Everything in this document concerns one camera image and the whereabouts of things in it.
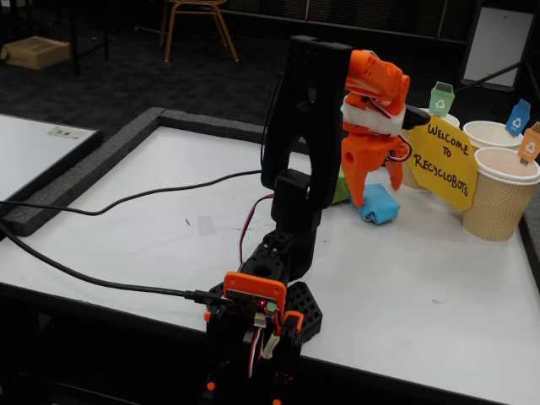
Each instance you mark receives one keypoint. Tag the blue recycling bin tag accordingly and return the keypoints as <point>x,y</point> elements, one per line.
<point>518,118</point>

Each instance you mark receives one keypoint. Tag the blue paper ball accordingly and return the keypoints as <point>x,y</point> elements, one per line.
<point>381,206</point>

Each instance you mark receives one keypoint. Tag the small paper sticker label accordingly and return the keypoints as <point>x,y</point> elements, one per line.
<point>65,133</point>

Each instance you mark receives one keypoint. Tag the black metal table frame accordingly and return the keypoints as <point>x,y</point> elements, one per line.
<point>75,50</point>

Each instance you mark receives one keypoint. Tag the white tape wrap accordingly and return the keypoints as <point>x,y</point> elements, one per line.
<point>367,120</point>

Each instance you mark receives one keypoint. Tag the orange recycling bin tag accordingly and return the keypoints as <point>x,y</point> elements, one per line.
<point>530,145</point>

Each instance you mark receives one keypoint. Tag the dark grey foam strip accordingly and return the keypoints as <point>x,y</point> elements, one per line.
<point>84,173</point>
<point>532,240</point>
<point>202,121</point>

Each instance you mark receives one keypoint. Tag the brown cardboard box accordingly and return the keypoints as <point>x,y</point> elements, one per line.
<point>38,52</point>

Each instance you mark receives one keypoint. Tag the white panel black frame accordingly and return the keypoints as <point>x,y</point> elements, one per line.
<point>498,46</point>

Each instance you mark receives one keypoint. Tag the green recycling bin tag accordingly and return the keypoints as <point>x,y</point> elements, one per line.
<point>441,99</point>

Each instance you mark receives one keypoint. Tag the white board black frame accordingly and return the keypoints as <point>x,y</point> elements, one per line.
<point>34,156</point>

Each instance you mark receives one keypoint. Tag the ribbed beige paper cup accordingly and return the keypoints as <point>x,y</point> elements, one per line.
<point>498,202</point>
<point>489,135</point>
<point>449,120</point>

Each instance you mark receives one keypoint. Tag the controller circuit board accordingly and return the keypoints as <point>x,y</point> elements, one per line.
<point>249,304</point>

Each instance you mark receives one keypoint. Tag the orange and black robot arm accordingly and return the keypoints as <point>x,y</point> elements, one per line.
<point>316,126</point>

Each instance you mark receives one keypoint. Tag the black diagonal rod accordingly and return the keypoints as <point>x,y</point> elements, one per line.
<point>489,77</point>

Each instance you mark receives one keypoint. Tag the yellow handwritten welcome sign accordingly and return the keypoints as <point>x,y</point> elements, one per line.
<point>443,169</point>

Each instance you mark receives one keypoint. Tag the green crumpled paper ball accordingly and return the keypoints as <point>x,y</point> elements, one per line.
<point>341,185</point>

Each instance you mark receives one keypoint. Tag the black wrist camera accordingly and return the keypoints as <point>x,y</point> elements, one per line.
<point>415,118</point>

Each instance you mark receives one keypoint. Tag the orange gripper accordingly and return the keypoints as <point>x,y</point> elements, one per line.
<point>358,148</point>

